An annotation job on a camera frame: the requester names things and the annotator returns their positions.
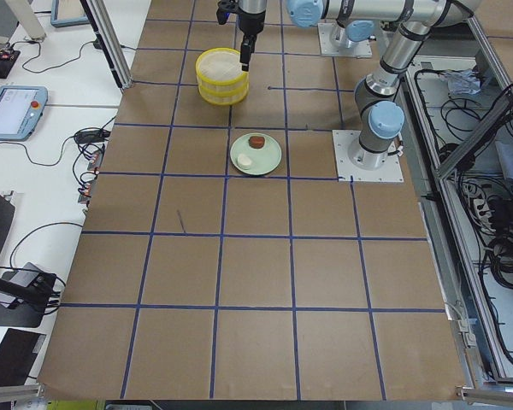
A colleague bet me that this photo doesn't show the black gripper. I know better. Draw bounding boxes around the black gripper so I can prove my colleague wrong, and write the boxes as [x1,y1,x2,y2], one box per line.
[238,0,267,72]

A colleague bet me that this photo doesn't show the white steamed bun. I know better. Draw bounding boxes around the white steamed bun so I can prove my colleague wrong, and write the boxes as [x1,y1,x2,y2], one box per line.
[236,153,253,170]

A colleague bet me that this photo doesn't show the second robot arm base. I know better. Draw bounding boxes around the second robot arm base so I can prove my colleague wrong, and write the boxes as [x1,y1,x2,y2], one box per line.
[318,20,375,59]

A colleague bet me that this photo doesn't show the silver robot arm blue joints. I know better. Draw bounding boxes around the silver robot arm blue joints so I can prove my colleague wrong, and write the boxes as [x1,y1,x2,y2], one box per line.
[286,1,481,154]

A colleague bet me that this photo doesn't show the white mesh steamer liner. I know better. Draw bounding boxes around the white mesh steamer liner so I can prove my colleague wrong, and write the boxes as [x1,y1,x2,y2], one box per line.
[198,50,243,81]

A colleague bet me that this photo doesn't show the yellow top steamer layer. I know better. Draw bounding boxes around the yellow top steamer layer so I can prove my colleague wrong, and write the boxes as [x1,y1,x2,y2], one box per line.
[195,47,248,87]

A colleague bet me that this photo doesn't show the yellow steamer layer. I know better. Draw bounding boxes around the yellow steamer layer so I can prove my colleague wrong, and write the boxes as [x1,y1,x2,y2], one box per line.
[195,47,248,87]
[198,83,249,106]

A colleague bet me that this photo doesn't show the yellow bottom steamer layer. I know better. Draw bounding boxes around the yellow bottom steamer layer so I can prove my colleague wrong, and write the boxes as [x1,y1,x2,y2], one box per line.
[198,83,249,106]

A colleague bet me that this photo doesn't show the brown round bun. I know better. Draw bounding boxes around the brown round bun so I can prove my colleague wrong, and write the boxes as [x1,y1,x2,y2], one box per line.
[248,134,266,149]

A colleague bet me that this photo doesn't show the light green round plate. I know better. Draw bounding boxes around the light green round plate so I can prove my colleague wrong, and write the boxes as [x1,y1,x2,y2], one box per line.
[230,132,282,176]

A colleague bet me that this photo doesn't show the black power adapter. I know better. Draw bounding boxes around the black power adapter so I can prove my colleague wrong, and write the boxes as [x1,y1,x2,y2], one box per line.
[74,130,110,144]

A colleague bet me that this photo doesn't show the blue teach pendant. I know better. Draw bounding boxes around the blue teach pendant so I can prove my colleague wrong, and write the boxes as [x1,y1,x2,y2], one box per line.
[0,85,48,142]

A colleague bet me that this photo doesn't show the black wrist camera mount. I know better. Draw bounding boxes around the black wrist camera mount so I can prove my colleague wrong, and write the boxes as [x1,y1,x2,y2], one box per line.
[216,0,239,25]

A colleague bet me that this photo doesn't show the aluminium frame post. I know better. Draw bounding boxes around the aluminium frame post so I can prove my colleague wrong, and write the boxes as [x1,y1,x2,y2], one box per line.
[80,0,133,90]

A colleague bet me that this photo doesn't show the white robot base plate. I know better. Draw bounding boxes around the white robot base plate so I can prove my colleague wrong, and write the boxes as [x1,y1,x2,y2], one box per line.
[333,130,404,184]

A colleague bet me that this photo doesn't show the black camera on stand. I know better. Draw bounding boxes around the black camera on stand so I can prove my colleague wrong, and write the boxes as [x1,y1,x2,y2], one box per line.
[0,268,58,313]

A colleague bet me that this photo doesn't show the coiled black cables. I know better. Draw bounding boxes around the coiled black cables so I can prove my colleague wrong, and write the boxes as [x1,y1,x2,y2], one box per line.
[478,230,513,291]

